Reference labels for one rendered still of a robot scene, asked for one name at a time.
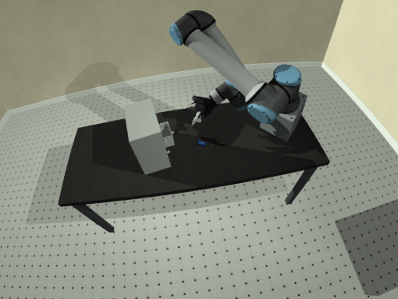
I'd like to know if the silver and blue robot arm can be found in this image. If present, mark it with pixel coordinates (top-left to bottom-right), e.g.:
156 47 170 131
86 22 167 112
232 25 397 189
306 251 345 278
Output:
169 10 301 124

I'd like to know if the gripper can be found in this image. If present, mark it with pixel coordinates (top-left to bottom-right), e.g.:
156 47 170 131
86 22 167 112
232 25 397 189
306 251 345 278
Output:
184 95 217 126

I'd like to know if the grey chest of drawers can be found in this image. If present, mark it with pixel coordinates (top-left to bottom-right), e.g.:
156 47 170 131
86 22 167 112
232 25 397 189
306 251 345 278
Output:
124 98 171 175

